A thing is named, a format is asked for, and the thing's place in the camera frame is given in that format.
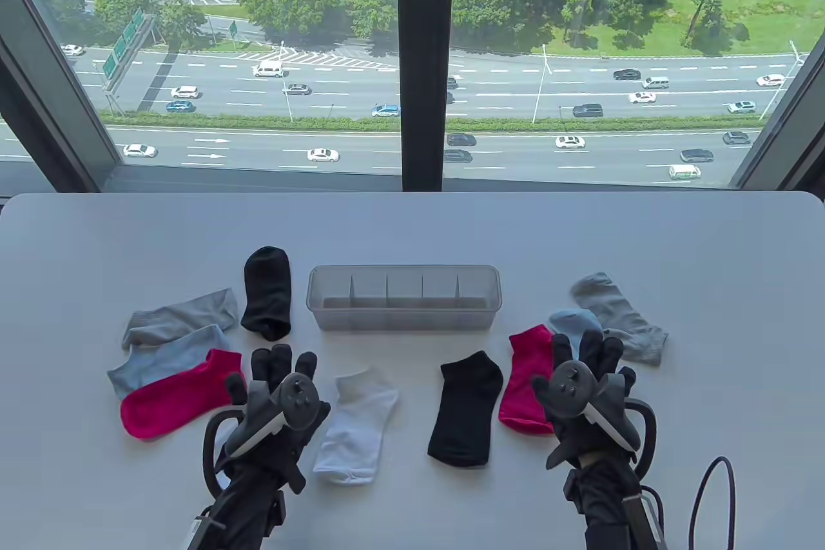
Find person's right hand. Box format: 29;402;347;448
532;331;645;471

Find black sock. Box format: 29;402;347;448
240;246;293;342
427;350;505;468

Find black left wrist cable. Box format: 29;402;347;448
202;411;242;494

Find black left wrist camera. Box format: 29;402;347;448
261;489;289;538

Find clear plastic divided organizer box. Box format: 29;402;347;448
306;264;503;333

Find person's left hand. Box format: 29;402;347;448
219;344;331;491

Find white sock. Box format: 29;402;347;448
313;368;400;486

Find grey hand controller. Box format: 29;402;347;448
222;373;323;457
532;360;644;454

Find grey sock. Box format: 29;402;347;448
122;288;240;349
570;271;670;366

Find light blue sock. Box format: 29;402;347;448
106;324;233;400
548;309;605;344

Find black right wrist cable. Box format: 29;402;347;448
626;398;659;487

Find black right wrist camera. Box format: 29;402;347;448
562;469;585;512

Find green road sign gantry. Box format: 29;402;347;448
100;8;159;119

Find black right forearm module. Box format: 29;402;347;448
622;492;668;550

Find dark window frame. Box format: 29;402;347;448
0;0;825;193

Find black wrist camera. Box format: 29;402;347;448
562;469;585;512
261;489;289;538

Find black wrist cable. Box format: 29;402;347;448
626;398;659;487
202;411;242;494

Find black left forearm module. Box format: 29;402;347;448
190;515;224;550

